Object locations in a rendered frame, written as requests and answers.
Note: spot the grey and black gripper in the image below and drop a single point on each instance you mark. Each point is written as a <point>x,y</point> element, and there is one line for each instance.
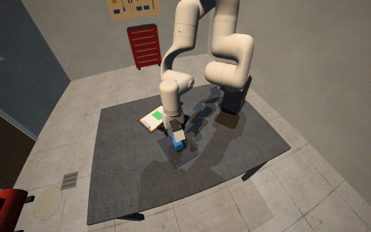
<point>166,118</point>

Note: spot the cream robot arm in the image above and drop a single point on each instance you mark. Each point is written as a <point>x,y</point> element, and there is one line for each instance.
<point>225,44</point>

